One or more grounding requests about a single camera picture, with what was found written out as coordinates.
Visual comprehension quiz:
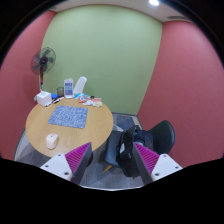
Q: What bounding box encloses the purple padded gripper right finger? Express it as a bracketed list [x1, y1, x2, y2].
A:
[132, 143, 182, 185]

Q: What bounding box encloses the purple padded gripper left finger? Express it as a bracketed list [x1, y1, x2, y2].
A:
[41, 143, 92, 184]

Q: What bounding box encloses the blue patterned mouse pad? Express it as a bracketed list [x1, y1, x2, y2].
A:
[48, 105, 88, 129]

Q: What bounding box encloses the black round-back chair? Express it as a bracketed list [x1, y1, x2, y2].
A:
[149, 120, 175, 154]

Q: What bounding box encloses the black chair with backpack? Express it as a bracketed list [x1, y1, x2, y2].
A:
[104, 130, 123, 168]

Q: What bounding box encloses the round wooden table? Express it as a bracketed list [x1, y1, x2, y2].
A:
[25, 99, 113, 157]

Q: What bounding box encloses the orange blue snack packet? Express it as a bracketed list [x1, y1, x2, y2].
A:
[74, 93, 89, 103]

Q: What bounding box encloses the orange white snack packet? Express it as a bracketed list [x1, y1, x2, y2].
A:
[91, 98, 102, 107]

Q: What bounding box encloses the black marker pen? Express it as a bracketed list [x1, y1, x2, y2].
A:
[52, 97, 64, 104]

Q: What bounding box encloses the blue small object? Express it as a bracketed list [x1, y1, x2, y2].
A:
[51, 93, 58, 100]

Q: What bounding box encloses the white tissue box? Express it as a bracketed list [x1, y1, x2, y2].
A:
[36, 91, 52, 106]

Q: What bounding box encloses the dark pen cup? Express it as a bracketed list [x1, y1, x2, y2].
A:
[57, 87, 64, 97]

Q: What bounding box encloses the white chair behind table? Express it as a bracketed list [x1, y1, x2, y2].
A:
[73, 76, 87, 94]

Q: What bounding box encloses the white blue labelled box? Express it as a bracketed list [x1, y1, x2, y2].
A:
[64, 78, 73, 98]

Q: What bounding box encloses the black standing fan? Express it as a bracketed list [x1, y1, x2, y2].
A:
[31, 47, 56, 90]

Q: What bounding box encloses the round ceiling light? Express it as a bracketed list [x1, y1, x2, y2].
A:
[149, 0, 159, 6]

